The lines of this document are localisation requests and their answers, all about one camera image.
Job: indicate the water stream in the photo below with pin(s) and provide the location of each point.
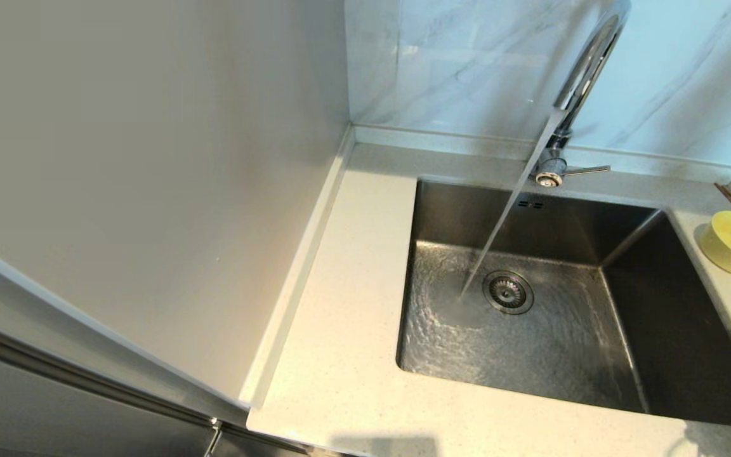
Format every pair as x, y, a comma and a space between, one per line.
512, 203

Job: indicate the stainless steel sink basin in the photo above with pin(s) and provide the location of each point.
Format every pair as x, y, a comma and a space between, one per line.
562, 355

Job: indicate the round metal drain strainer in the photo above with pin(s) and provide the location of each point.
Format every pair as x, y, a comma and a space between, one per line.
508, 292

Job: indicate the chrome gooseneck faucet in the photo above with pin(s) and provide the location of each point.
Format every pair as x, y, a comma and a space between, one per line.
594, 57

